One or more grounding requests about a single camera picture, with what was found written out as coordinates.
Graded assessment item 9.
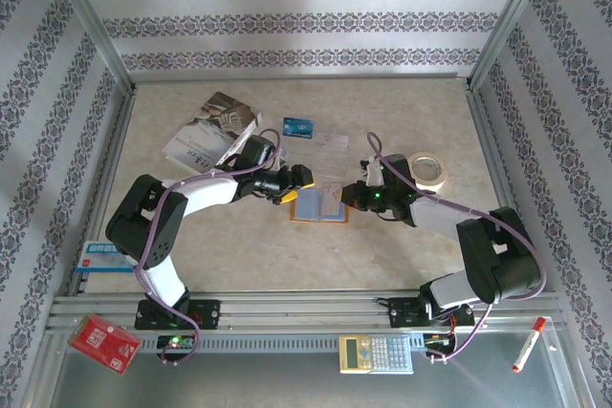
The orange card holder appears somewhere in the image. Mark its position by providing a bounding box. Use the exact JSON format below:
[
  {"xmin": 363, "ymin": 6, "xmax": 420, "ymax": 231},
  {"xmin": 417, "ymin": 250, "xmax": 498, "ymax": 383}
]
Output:
[{"xmin": 289, "ymin": 185, "xmax": 351, "ymax": 226}]

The blue credit card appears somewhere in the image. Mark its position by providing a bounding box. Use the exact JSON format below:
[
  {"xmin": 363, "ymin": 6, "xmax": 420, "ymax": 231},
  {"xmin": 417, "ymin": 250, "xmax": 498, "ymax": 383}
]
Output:
[{"xmin": 281, "ymin": 117, "xmax": 316, "ymax": 140}]

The beige masking tape roll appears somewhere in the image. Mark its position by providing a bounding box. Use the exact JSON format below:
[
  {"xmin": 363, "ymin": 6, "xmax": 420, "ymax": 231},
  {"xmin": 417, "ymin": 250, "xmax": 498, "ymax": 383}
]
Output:
[{"xmin": 408, "ymin": 151, "xmax": 451, "ymax": 192}]

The white paperback book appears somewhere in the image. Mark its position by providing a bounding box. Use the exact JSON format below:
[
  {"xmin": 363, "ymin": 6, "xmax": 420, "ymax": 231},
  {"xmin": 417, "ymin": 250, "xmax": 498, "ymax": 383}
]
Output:
[{"xmin": 161, "ymin": 91, "xmax": 263, "ymax": 175}]

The wiring connector board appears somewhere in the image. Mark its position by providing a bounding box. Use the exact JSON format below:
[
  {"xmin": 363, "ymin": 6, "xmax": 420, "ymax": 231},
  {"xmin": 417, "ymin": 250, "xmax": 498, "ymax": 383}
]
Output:
[{"xmin": 421, "ymin": 331, "xmax": 459, "ymax": 362}]

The beige grey calculator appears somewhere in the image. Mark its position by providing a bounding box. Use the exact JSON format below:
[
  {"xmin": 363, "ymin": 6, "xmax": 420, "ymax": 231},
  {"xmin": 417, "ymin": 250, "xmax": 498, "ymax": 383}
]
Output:
[{"xmin": 338, "ymin": 333, "xmax": 415, "ymax": 376}]

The circuit board with green light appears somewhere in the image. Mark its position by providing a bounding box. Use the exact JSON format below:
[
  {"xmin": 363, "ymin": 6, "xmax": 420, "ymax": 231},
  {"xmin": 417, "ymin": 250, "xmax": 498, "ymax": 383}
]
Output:
[{"xmin": 156, "ymin": 333, "xmax": 197, "ymax": 352}]

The blue white flat box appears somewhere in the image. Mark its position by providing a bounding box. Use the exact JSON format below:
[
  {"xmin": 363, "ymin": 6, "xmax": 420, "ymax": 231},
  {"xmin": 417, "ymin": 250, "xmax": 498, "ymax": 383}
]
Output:
[{"xmin": 75, "ymin": 240, "xmax": 140, "ymax": 274}]

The grey metal shelf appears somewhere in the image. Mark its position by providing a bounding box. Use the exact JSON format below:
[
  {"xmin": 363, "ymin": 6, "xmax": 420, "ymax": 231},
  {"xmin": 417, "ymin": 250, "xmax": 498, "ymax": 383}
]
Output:
[{"xmin": 47, "ymin": 331, "xmax": 582, "ymax": 408}]

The red white marker pen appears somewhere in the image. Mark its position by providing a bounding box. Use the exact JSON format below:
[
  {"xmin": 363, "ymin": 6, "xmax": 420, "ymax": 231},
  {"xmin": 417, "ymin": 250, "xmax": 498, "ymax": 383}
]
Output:
[{"xmin": 511, "ymin": 315, "xmax": 548, "ymax": 374}]

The red cardboard box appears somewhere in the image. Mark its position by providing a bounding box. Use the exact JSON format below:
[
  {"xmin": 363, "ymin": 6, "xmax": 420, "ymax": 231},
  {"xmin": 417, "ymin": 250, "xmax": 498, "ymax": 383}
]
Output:
[{"xmin": 66, "ymin": 312, "xmax": 143, "ymax": 376}]

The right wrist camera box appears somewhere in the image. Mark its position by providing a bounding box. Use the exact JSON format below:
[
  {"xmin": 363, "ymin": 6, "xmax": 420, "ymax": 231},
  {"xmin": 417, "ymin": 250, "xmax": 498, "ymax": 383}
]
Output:
[{"xmin": 359, "ymin": 157, "xmax": 383, "ymax": 185}]

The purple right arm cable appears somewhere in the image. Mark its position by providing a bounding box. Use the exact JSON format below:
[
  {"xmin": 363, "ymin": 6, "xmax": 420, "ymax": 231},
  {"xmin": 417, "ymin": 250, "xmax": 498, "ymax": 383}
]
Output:
[{"xmin": 365, "ymin": 130, "xmax": 549, "ymax": 364}]

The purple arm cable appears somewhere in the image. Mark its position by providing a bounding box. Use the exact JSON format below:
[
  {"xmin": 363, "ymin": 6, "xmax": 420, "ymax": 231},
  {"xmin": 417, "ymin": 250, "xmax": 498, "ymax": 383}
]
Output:
[
  {"xmin": 133, "ymin": 128, "xmax": 283, "ymax": 367},
  {"xmin": 365, "ymin": 130, "xmax": 549, "ymax": 364}
]

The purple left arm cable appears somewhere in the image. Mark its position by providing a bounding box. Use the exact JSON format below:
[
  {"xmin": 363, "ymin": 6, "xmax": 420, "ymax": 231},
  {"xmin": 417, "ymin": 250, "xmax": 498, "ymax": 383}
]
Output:
[{"xmin": 133, "ymin": 128, "xmax": 283, "ymax": 367}]

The aluminium table back rail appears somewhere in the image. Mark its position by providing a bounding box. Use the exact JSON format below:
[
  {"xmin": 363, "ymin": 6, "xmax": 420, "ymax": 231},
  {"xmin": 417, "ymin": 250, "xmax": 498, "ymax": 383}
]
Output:
[{"xmin": 128, "ymin": 72, "xmax": 472, "ymax": 83}]

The aluminium table side rail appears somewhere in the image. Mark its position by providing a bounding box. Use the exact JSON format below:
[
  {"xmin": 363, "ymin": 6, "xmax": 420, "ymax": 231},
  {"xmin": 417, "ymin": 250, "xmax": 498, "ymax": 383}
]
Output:
[
  {"xmin": 466, "ymin": 87, "xmax": 545, "ymax": 294},
  {"xmin": 64, "ymin": 87, "xmax": 140, "ymax": 297}
]

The aluminium mounting rail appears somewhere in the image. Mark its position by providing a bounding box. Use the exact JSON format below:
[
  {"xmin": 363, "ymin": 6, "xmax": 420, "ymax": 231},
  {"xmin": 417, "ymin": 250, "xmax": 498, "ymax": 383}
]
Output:
[{"xmin": 47, "ymin": 289, "xmax": 561, "ymax": 333}]

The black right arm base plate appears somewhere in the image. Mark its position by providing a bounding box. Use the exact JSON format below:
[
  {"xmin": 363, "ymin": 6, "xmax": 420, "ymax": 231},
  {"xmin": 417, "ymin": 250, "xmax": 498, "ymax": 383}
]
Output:
[{"xmin": 385, "ymin": 295, "xmax": 477, "ymax": 331}]

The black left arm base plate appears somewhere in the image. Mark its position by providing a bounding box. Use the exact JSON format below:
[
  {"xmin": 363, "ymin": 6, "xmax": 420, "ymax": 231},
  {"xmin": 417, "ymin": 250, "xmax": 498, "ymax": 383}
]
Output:
[{"xmin": 133, "ymin": 299, "xmax": 222, "ymax": 332}]

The grey slotted cable duct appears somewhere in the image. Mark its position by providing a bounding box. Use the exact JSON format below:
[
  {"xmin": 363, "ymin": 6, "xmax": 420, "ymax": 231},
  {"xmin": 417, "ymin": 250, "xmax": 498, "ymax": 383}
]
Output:
[{"xmin": 141, "ymin": 334, "xmax": 455, "ymax": 355}]

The aluminium corner post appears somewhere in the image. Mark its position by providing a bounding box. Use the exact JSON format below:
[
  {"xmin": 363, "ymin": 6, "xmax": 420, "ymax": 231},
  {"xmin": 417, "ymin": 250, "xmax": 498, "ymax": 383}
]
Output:
[
  {"xmin": 466, "ymin": 0, "xmax": 559, "ymax": 92},
  {"xmin": 43, "ymin": 0, "xmax": 139, "ymax": 95}
]

